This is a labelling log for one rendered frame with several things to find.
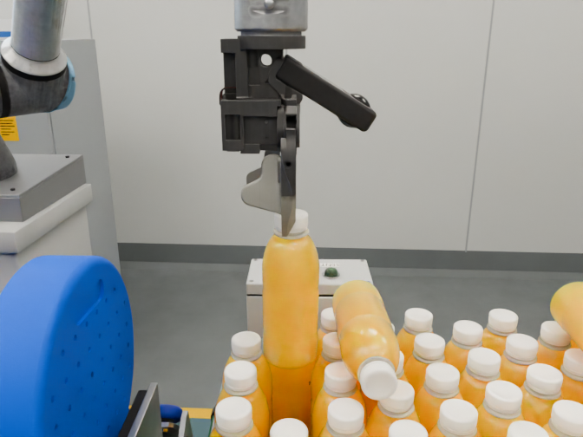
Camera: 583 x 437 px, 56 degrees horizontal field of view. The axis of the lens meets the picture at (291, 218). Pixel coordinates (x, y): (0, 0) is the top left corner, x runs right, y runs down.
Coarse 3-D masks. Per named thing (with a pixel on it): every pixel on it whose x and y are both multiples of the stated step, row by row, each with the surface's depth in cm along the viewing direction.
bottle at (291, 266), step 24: (288, 240) 62; (312, 240) 64; (264, 264) 63; (288, 264) 61; (312, 264) 62; (264, 288) 64; (288, 288) 62; (312, 288) 63; (264, 312) 65; (288, 312) 63; (312, 312) 64; (264, 336) 66; (288, 336) 64; (312, 336) 66; (288, 360) 65; (312, 360) 67
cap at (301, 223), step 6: (300, 210) 63; (276, 216) 62; (300, 216) 61; (306, 216) 62; (276, 222) 62; (300, 222) 61; (306, 222) 62; (276, 228) 62; (294, 228) 61; (300, 228) 62; (306, 228) 63
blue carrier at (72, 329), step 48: (48, 288) 55; (96, 288) 63; (0, 336) 51; (48, 336) 51; (96, 336) 62; (0, 384) 49; (48, 384) 50; (96, 384) 62; (0, 432) 49; (48, 432) 50; (96, 432) 62
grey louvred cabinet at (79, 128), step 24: (0, 48) 201; (72, 48) 226; (96, 72) 250; (96, 96) 251; (0, 120) 209; (24, 120) 209; (48, 120) 208; (72, 120) 227; (96, 120) 251; (24, 144) 212; (48, 144) 211; (72, 144) 227; (96, 144) 252; (96, 168) 252; (96, 192) 253; (96, 216) 253; (96, 240) 254
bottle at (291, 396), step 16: (272, 368) 75; (304, 368) 74; (272, 384) 76; (288, 384) 74; (304, 384) 75; (272, 400) 77; (288, 400) 75; (304, 400) 75; (288, 416) 76; (304, 416) 76
